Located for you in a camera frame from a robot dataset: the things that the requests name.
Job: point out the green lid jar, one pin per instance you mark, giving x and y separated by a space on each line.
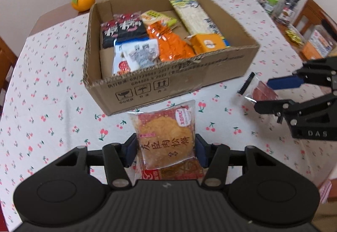
271 1

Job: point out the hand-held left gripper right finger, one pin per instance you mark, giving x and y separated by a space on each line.
201 153

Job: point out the blue white snack packet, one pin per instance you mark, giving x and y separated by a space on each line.
119 63

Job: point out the red print pastry packet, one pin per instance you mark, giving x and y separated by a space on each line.
181 172

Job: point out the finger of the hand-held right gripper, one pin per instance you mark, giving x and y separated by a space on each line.
285 83
273 106

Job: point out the yellow green snack packet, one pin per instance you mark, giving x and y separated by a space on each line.
155 18

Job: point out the black red snack packet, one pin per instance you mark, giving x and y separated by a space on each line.
130 27
109 33

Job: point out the round pastry packet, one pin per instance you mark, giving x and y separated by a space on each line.
163 137

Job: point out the small orange box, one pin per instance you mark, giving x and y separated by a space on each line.
208 43

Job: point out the orange snack packet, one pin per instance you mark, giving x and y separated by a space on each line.
171 47

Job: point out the dark red sausage packet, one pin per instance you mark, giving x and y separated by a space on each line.
259 92

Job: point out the glass jar with red label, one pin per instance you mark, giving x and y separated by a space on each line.
285 14

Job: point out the grey white printed packet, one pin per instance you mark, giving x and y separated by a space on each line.
142 54

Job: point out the clear printed plastic bag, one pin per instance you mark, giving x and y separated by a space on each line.
322 38

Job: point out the cherry print tablecloth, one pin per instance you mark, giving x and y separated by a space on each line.
52 89

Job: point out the wooden chair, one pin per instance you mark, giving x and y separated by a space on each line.
310 10
5 63

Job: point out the gold foil decoration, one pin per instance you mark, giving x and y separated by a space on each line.
295 35

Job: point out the brown cardboard box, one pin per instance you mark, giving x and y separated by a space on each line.
158 89

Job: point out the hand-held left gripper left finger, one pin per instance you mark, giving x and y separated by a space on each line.
130 153

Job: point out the white noodle packet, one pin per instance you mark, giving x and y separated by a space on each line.
194 18

